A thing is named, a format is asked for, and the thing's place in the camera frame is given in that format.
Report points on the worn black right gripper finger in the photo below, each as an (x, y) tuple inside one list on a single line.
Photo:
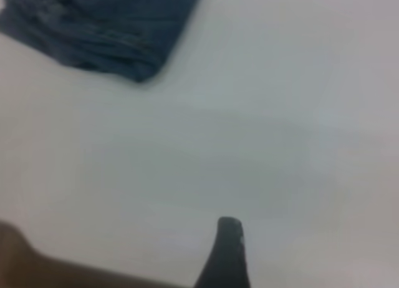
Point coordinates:
[(227, 257)]

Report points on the blue denim jeans basketball print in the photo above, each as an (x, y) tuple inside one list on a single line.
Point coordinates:
[(109, 26)]

